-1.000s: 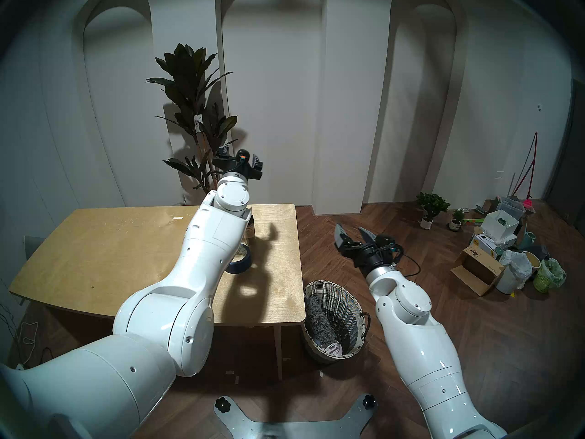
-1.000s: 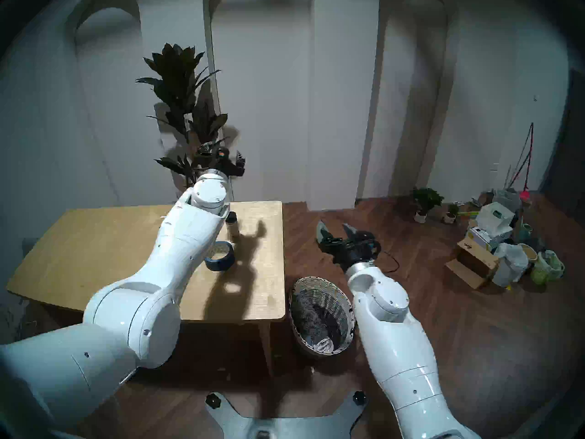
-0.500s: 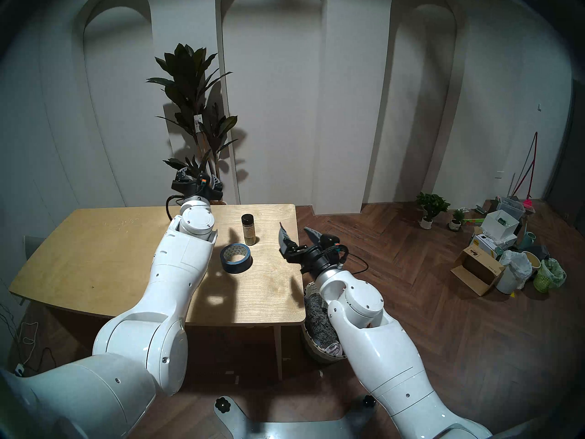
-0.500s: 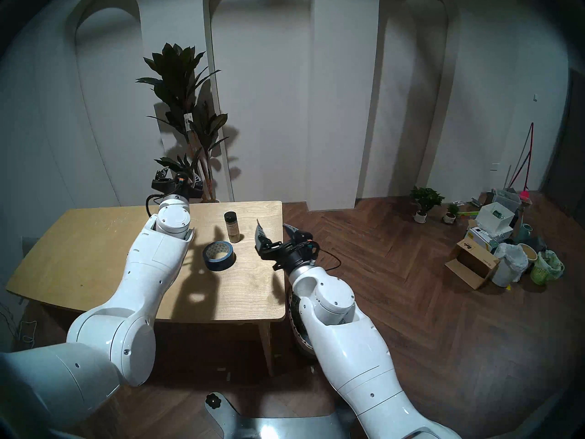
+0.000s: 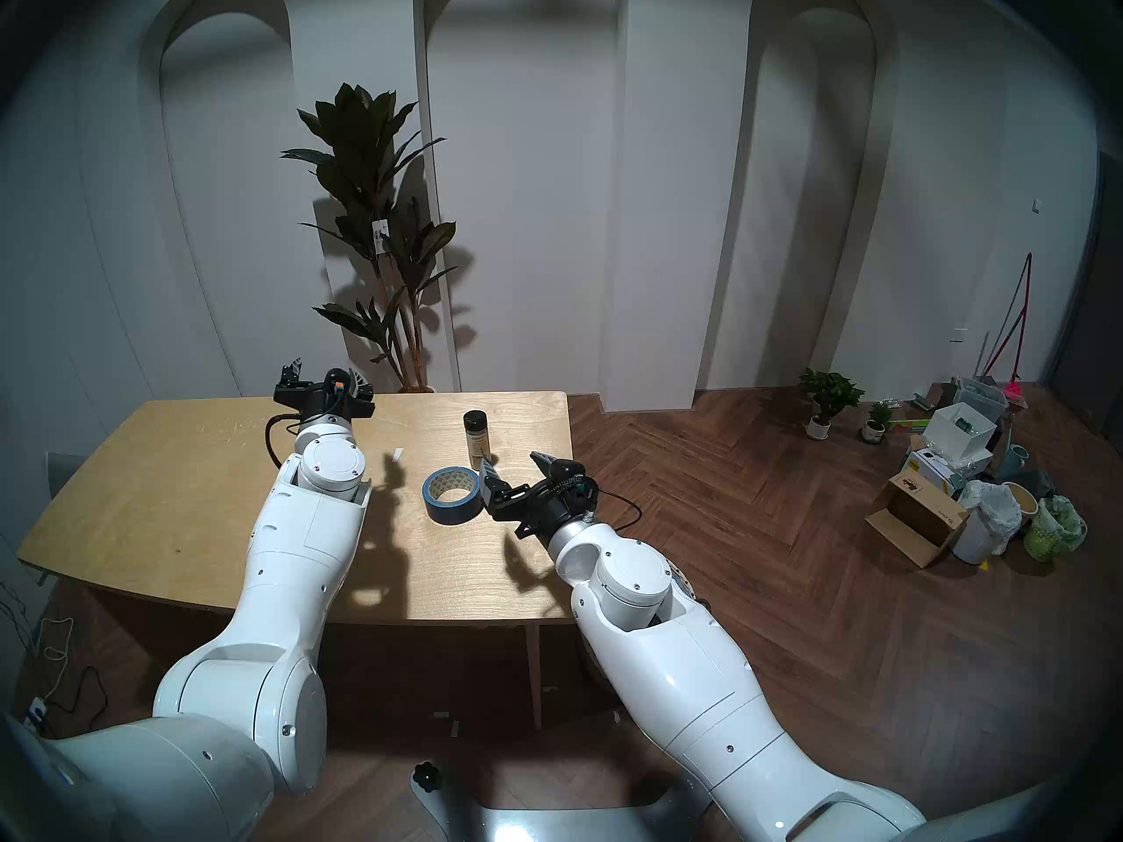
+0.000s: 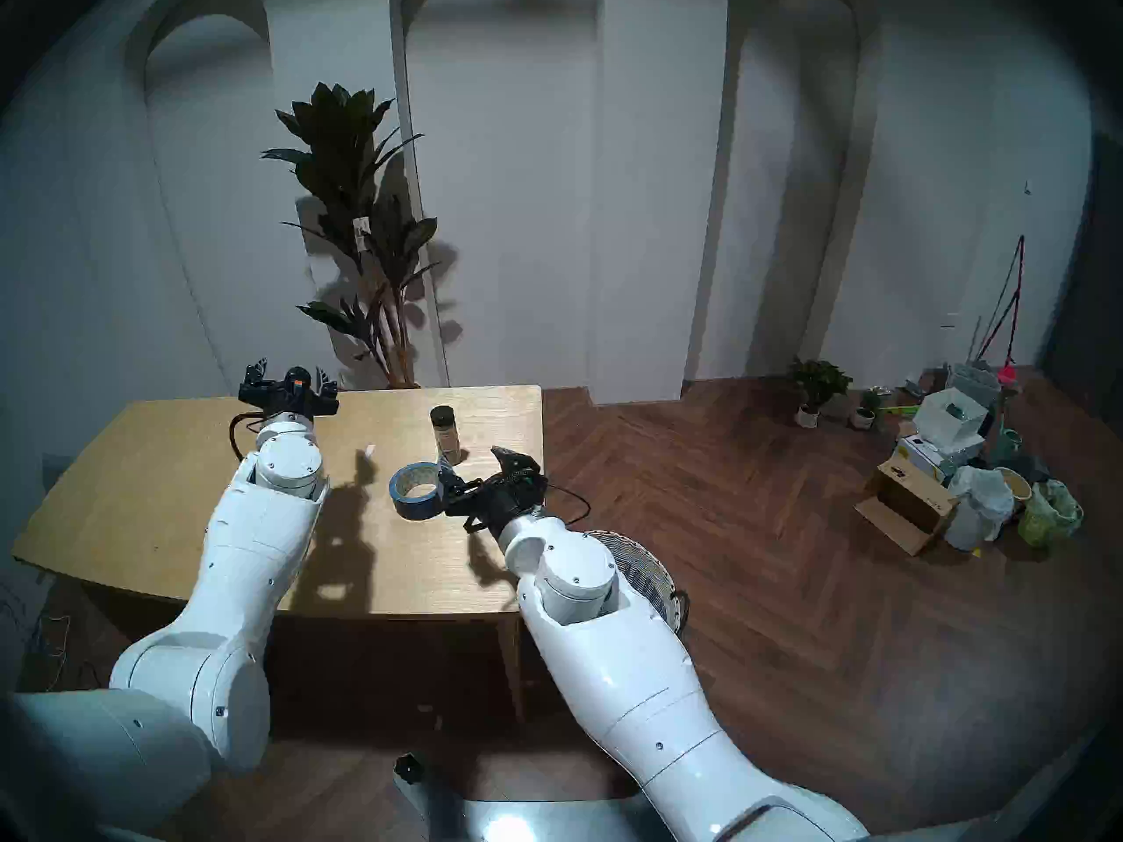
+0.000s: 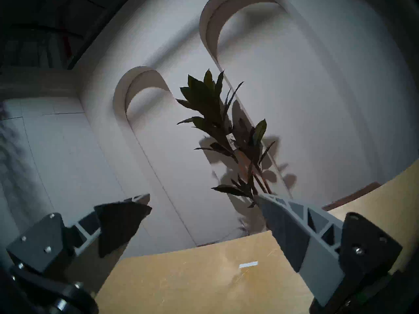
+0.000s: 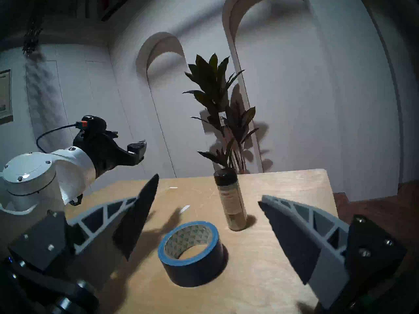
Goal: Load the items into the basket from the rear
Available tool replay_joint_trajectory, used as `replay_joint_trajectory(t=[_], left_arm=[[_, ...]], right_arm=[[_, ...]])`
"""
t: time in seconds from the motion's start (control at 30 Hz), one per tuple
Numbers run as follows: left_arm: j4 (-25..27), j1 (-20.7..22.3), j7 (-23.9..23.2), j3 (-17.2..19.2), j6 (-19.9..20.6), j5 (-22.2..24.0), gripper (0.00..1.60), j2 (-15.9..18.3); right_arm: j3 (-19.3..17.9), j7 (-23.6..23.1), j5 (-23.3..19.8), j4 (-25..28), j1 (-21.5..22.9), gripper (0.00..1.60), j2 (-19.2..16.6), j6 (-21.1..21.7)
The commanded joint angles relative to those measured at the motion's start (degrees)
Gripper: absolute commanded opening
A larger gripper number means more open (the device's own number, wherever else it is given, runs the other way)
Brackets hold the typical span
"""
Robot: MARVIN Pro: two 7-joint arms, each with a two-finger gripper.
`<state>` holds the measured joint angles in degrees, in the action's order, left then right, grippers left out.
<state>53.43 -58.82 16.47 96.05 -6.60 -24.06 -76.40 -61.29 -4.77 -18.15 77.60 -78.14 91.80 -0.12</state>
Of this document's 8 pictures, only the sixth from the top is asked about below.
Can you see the beige bucket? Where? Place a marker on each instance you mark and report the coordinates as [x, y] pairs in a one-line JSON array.
[[1018, 482]]

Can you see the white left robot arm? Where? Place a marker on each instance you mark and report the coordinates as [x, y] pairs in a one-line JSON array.
[[246, 551]]

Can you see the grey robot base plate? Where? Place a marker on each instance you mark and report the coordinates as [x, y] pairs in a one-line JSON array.
[[526, 823]]

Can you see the tall potted leafy plant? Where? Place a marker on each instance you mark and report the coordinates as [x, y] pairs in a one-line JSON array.
[[342, 156]]

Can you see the spice jar with black lid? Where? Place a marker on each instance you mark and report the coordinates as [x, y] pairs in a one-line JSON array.
[[445, 437]]

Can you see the bushy small potted plant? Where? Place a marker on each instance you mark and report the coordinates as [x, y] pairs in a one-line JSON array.
[[818, 380]]

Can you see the teal watering can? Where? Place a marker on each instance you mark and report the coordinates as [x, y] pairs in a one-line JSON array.
[[1011, 444]]

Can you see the woven wicker basket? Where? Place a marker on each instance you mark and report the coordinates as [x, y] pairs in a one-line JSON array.
[[654, 577]]

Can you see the open white box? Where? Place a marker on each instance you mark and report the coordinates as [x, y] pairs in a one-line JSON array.
[[943, 419]]

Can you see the white plastic bag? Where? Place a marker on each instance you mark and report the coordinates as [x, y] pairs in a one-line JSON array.
[[978, 498]]

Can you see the clear plastic storage box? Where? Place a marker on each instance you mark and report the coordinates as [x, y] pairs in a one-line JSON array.
[[974, 382]]

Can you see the open brown cardboard box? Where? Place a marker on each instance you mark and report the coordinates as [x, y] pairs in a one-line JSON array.
[[912, 498]]

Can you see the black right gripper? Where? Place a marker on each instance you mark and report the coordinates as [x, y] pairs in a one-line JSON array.
[[504, 503]]

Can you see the tiny potted plant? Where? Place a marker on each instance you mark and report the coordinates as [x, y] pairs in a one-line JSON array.
[[867, 406]]

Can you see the blue tape roll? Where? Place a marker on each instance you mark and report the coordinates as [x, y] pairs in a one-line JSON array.
[[408, 503]]

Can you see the wooden table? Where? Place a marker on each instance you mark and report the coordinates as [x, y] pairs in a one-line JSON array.
[[132, 498]]

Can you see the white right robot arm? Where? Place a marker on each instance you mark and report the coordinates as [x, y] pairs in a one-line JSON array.
[[614, 674]]

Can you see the white box with yellow label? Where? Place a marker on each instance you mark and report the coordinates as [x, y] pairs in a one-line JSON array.
[[921, 454]]

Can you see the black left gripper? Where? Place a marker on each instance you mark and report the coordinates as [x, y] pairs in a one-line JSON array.
[[289, 397]]

